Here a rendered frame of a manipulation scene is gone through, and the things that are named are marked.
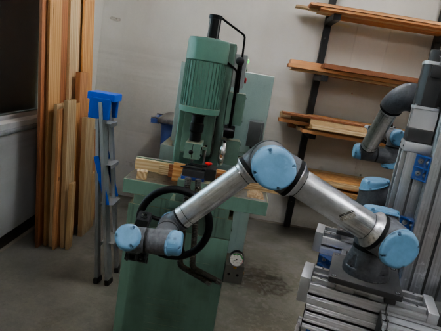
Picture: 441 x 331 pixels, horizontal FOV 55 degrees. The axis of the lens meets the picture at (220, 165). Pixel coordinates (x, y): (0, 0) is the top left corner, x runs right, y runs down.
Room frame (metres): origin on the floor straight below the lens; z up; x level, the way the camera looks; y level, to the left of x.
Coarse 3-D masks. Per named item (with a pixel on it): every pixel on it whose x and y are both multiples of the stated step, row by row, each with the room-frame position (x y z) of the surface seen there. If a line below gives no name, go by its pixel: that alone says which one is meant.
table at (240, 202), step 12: (132, 180) 1.69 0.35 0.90; (144, 180) 1.70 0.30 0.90; (156, 180) 1.73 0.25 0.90; (168, 180) 1.77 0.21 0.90; (132, 192) 1.69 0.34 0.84; (144, 192) 1.69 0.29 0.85; (240, 192) 1.76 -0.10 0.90; (264, 192) 1.82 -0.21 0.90; (228, 204) 1.68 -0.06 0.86; (240, 204) 1.68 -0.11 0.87; (252, 204) 1.68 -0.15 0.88; (264, 204) 1.68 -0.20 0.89
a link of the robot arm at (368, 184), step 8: (360, 184) 1.81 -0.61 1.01; (368, 184) 1.76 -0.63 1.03; (376, 184) 1.75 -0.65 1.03; (384, 184) 1.75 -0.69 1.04; (360, 192) 1.79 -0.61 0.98; (368, 192) 1.76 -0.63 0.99; (376, 192) 1.75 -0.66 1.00; (384, 192) 1.75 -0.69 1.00; (360, 200) 1.78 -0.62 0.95; (368, 200) 1.75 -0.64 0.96; (376, 200) 1.75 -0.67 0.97; (384, 200) 1.74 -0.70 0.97
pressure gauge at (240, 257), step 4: (232, 252) 1.63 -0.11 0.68; (236, 252) 1.62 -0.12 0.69; (240, 252) 1.63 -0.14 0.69; (232, 256) 1.62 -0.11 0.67; (236, 256) 1.62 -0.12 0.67; (240, 256) 1.62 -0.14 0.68; (232, 260) 1.62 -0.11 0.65; (236, 260) 1.62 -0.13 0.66; (240, 260) 1.62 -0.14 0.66; (232, 264) 1.62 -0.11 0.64; (236, 264) 1.62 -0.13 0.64; (240, 264) 1.62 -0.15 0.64; (236, 268) 1.64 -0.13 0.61
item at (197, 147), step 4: (188, 140) 1.86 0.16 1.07; (188, 144) 1.80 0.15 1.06; (192, 144) 1.80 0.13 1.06; (196, 144) 1.80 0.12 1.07; (200, 144) 1.80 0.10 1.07; (184, 148) 1.80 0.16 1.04; (188, 148) 1.80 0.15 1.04; (192, 148) 1.80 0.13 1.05; (196, 148) 1.80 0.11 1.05; (200, 148) 1.80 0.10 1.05; (184, 152) 1.80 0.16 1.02; (196, 152) 1.80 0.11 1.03; (200, 152) 1.82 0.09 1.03; (184, 156) 1.80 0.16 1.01; (188, 156) 1.80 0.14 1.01; (192, 156) 1.80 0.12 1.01; (196, 156) 1.80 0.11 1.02; (200, 156) 1.82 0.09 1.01; (192, 160) 1.84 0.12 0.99
